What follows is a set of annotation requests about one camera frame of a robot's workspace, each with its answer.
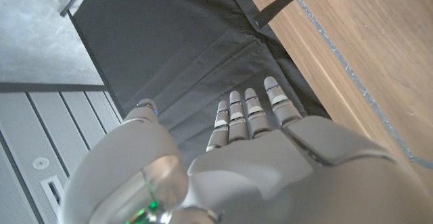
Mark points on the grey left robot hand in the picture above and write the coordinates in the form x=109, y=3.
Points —
x=270, y=176

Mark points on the wooden table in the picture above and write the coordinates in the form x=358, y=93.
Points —
x=355, y=82

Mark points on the black backdrop curtain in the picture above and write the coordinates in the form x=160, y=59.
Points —
x=169, y=48

